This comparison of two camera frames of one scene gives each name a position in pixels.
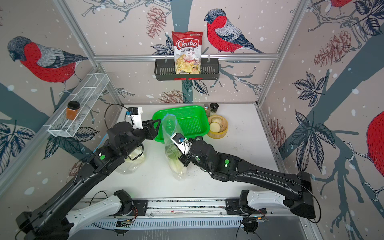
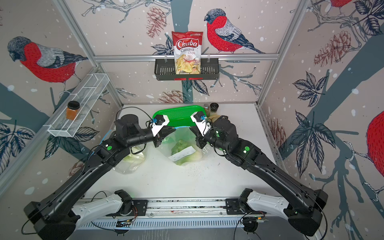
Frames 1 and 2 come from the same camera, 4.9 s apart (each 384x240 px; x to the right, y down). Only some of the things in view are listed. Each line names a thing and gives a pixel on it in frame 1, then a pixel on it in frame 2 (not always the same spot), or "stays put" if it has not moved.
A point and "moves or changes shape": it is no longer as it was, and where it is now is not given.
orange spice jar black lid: (72, 110) stays put
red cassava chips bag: (187, 50) stays put
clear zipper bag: (134, 160) stays put
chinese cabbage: (137, 156) stays put
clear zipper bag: (171, 127) moves or changes shape
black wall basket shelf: (164, 70) stays put
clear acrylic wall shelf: (78, 106) stays put
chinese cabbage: (173, 155) moves or changes shape
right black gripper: (195, 143) -> (200, 139)
